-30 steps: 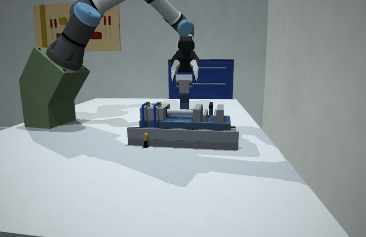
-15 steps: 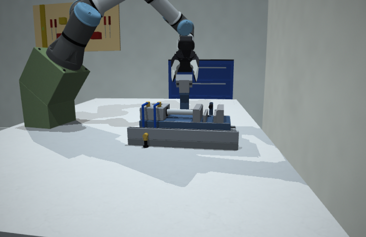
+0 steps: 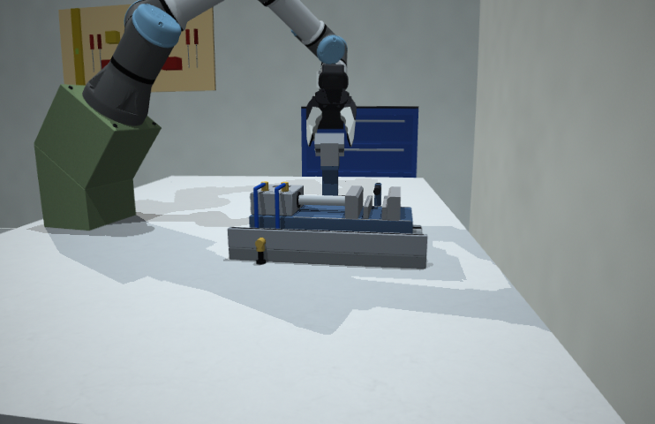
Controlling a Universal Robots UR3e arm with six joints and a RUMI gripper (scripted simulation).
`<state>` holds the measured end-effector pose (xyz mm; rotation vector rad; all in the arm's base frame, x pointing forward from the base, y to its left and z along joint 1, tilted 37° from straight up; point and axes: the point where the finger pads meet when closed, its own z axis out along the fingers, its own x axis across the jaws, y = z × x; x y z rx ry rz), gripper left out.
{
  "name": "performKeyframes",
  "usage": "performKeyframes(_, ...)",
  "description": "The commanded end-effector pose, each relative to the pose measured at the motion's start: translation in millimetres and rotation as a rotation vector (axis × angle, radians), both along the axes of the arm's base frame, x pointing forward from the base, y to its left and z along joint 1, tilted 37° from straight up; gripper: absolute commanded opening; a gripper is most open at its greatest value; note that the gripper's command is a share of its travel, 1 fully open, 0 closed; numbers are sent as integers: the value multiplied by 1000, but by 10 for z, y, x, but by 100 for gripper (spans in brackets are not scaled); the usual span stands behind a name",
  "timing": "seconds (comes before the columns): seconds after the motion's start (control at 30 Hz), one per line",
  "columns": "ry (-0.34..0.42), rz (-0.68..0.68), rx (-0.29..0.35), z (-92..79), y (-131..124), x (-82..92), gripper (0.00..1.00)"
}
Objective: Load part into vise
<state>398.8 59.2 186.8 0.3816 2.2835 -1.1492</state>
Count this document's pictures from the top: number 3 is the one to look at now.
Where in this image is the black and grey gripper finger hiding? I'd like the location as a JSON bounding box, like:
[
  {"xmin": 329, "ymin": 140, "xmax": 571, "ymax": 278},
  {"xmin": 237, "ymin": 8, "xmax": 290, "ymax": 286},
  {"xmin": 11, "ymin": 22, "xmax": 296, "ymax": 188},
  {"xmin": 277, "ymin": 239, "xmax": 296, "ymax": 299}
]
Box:
[
  {"xmin": 306, "ymin": 96, "xmax": 323, "ymax": 147},
  {"xmin": 340, "ymin": 96, "xmax": 357, "ymax": 147}
]

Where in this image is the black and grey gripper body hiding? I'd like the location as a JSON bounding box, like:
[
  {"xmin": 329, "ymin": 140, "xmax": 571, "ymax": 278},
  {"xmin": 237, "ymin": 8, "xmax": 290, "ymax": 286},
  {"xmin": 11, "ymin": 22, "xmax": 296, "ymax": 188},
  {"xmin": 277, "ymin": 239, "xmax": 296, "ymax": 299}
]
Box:
[{"xmin": 315, "ymin": 73, "xmax": 349, "ymax": 129}]

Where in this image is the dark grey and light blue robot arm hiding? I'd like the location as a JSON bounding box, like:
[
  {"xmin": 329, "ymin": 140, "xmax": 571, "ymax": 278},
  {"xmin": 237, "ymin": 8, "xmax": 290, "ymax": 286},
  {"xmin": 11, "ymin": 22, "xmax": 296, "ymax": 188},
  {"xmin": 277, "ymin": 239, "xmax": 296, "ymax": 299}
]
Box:
[{"xmin": 82, "ymin": 0, "xmax": 348, "ymax": 125}]

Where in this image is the grey flat bar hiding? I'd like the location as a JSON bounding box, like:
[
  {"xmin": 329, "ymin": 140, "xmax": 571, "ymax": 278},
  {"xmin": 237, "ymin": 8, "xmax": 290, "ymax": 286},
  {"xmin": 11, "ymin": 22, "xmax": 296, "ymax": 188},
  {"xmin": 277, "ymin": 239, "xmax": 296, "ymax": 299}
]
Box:
[
  {"xmin": 363, "ymin": 195, "xmax": 373, "ymax": 219},
  {"xmin": 381, "ymin": 195, "xmax": 388, "ymax": 220}
]

